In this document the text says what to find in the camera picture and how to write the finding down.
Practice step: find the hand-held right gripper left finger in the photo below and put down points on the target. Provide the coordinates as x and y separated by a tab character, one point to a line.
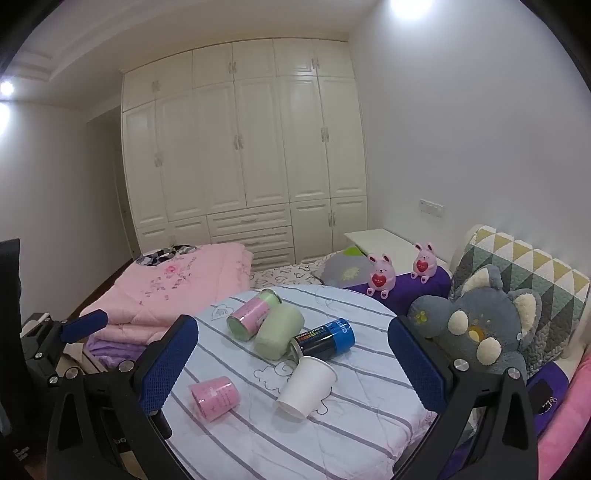
166	364

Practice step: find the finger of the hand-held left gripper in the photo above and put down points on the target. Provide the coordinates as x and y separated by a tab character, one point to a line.
85	323

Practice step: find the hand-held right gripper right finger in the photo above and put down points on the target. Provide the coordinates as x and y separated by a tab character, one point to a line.
418	364

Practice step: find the white paper cup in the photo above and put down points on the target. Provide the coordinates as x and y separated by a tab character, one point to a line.
307	385

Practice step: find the pink cup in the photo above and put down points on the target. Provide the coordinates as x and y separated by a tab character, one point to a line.
214	397

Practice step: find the pale green cup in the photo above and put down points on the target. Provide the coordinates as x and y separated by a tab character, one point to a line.
279	332

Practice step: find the purple folded blanket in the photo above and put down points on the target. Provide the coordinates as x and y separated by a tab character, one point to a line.
115	353

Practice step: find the purple pillow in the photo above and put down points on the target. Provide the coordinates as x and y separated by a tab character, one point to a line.
415	293

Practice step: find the striped light blue sheet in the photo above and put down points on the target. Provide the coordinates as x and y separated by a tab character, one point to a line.
360	415

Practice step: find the pink folded quilt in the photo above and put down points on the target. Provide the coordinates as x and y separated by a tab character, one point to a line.
175	286

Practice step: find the grey koala plush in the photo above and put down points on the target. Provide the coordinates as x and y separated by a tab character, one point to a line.
489	323

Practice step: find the pink bunny toy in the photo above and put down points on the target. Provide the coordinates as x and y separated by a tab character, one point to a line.
381	277
424	264

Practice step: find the blue and black can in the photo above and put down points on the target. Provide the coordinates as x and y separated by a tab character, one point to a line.
325	341

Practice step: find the pink and green can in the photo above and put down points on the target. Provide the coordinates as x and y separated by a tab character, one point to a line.
251	316

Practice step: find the black and white patterned cloth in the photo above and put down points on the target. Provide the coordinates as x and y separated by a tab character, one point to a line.
159	254

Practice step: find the grey round cushion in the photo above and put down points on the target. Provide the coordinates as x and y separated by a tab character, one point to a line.
341	272

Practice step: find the white nightstand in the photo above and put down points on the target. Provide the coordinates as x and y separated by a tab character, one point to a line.
378	240

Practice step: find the heart print bedsheet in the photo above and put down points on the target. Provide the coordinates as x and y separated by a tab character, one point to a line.
281	277

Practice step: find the triangle pattern quilted cover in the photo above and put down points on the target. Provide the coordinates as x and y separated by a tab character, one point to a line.
531	263

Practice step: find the pink blanket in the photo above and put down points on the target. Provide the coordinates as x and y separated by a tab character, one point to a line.
568	429

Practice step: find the cream wardrobe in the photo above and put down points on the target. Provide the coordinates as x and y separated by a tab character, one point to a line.
249	147

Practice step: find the ceiling light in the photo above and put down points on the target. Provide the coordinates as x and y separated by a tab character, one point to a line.
408	7
6	88

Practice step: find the wall switch panel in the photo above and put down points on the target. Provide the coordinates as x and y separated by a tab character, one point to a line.
431	207

